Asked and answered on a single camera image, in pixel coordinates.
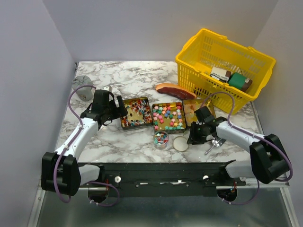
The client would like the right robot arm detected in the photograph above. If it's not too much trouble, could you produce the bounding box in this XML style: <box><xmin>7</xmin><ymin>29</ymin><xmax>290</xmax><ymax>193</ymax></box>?
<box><xmin>187</xmin><ymin>106</ymin><xmax>291</xmax><ymax>185</ymax></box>

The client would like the grey drawstring pouch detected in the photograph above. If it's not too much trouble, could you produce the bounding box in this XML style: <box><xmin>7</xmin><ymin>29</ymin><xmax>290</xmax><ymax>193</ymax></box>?
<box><xmin>72</xmin><ymin>75</ymin><xmax>94</xmax><ymax>101</ymax></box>

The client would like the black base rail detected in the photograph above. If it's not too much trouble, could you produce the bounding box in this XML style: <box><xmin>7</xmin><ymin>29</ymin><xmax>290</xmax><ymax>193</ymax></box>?
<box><xmin>48</xmin><ymin>162</ymin><xmax>277</xmax><ymax>198</ymax></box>

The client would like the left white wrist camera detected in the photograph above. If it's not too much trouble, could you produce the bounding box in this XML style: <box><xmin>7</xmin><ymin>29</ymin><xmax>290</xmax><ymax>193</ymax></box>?
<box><xmin>102</xmin><ymin>86</ymin><xmax>112</xmax><ymax>92</ymax></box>

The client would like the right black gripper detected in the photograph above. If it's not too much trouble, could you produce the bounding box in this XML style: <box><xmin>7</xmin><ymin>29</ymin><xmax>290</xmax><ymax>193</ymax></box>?
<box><xmin>187</xmin><ymin>121</ymin><xmax>207</xmax><ymax>145</ymax></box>

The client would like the black white packet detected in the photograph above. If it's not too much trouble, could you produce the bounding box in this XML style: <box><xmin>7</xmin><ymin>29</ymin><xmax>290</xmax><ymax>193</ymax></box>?
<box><xmin>210</xmin><ymin>67</ymin><xmax>232</xmax><ymax>83</ymax></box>

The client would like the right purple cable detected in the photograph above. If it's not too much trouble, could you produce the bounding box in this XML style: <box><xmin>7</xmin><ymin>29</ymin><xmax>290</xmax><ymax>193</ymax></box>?
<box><xmin>198</xmin><ymin>91</ymin><xmax>294</xmax><ymax>205</ymax></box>

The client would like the tin of star candies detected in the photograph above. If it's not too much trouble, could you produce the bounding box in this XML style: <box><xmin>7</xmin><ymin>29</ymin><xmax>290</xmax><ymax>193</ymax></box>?
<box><xmin>152</xmin><ymin>102</ymin><xmax>186</xmax><ymax>134</ymax></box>

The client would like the metal candy scoop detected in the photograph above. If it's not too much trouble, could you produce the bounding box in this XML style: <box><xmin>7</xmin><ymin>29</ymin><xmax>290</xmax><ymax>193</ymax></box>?
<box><xmin>205</xmin><ymin>138</ymin><xmax>226</xmax><ymax>155</ymax></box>

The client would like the purple cable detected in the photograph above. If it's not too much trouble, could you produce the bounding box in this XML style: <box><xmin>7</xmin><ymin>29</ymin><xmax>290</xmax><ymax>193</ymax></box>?
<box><xmin>53</xmin><ymin>85</ymin><xmax>121</xmax><ymax>208</ymax></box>
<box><xmin>198</xmin><ymin>91</ymin><xmax>294</xmax><ymax>205</ymax></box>

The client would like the tin of popsicle gummies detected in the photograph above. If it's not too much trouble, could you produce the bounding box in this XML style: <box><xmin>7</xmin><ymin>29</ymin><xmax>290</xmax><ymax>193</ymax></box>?
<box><xmin>182</xmin><ymin>99</ymin><xmax>204</xmax><ymax>129</ymax></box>

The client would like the yellow shopping basket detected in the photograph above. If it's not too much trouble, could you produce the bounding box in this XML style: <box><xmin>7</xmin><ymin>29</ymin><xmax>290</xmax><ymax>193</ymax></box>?
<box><xmin>175</xmin><ymin>28</ymin><xmax>276</xmax><ymax>114</ymax></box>

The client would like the tin of lollipops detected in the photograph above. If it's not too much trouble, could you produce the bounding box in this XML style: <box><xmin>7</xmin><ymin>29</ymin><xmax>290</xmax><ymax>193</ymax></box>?
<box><xmin>120</xmin><ymin>97</ymin><xmax>153</xmax><ymax>131</ymax></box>

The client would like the fake bacon slab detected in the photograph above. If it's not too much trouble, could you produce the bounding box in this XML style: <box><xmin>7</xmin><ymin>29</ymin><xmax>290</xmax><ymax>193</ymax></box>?
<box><xmin>155</xmin><ymin>83</ymin><xmax>197</xmax><ymax>100</ymax></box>

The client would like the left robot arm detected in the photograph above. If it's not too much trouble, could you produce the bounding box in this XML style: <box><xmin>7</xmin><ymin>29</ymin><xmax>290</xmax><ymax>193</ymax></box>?
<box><xmin>41</xmin><ymin>89</ymin><xmax>128</xmax><ymax>196</ymax></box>

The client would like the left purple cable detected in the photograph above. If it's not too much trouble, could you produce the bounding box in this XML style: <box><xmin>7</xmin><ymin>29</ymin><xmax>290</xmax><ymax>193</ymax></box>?
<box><xmin>53</xmin><ymin>85</ymin><xmax>121</xmax><ymax>208</ymax></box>

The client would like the green box in basket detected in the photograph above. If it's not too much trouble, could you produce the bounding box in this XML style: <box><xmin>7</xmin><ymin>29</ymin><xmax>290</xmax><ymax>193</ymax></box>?
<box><xmin>228</xmin><ymin>72</ymin><xmax>247</xmax><ymax>90</ymax></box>

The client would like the small glass jar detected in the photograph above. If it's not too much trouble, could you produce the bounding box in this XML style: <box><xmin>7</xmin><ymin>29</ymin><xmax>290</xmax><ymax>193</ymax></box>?
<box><xmin>153</xmin><ymin>131</ymin><xmax>169</xmax><ymax>149</ymax></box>

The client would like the round jar lid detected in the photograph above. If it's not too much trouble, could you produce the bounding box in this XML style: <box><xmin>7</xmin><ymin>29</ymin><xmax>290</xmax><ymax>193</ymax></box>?
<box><xmin>173</xmin><ymin>136</ymin><xmax>189</xmax><ymax>152</ymax></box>

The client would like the brown chocolate bar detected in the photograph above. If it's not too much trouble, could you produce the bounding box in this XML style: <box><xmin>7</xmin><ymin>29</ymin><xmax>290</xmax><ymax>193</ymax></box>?
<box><xmin>241</xmin><ymin>78</ymin><xmax>252</xmax><ymax>92</ymax></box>

